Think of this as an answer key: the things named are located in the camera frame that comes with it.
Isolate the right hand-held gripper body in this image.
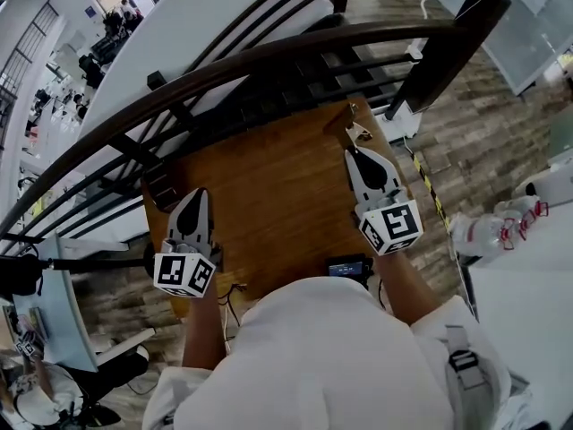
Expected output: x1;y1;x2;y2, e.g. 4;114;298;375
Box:
353;186;424;256

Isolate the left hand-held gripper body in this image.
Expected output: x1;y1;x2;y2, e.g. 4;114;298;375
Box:
152;236;224;300

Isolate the small white squeegee tool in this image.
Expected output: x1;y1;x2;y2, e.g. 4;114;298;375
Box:
322;101;374;145

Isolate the person's left forearm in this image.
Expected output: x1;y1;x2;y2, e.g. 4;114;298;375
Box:
180;283;228;372

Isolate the person's right forearm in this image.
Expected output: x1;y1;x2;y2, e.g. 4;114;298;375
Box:
372;247;443;330

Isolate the black rubber wheel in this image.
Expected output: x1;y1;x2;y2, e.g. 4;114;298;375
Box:
141;240;158;280

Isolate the yellow black floor tape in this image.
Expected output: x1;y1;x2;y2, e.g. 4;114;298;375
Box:
409;151;452;236

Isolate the small dark wooden rack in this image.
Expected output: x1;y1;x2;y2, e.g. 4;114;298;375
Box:
140;160;181;213

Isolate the black chest screen device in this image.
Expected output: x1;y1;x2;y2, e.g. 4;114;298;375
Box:
325;252;374;292

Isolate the white stand foot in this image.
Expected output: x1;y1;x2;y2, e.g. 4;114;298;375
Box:
94;327;157;368

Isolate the clear bag of bottles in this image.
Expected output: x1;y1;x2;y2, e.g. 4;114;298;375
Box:
449;196;551;267

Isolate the light blue board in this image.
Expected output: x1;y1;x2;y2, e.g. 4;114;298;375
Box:
11;232;100;374

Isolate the wooden table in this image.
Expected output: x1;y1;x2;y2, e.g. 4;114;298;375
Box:
0;0;458;260

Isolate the person's white shirt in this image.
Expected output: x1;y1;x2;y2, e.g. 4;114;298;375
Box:
141;275;535;430

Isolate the white floor appliance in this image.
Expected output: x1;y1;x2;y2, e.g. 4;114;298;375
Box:
511;162;573;211

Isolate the white partition board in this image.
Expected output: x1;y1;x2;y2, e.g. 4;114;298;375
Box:
464;220;573;430

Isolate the white box at post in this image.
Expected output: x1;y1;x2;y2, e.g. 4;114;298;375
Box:
383;102;423;143

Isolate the white floor cable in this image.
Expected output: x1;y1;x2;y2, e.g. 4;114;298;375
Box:
221;301;244;356

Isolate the thick dark wooden post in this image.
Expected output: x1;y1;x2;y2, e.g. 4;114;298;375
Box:
383;0;513;123

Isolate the grey strap with black buckle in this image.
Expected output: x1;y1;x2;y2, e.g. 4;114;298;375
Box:
444;323;490;390

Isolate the black wall grid railing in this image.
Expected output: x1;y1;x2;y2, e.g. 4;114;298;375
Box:
0;0;60;148

